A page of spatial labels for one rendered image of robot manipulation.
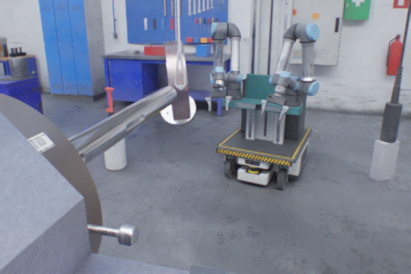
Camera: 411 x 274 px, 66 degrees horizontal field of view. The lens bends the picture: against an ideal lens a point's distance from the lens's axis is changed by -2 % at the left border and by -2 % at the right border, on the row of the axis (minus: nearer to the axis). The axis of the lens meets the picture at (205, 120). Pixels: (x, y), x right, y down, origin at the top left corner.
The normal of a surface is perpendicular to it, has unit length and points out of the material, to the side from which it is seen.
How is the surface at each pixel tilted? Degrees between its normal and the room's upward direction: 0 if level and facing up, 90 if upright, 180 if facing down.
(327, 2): 90
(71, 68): 90
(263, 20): 90
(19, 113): 29
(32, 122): 36
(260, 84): 90
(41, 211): 45
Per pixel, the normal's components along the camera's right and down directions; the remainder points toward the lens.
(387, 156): 0.33, 0.28
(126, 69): -0.26, 0.29
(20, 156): 0.69, -0.63
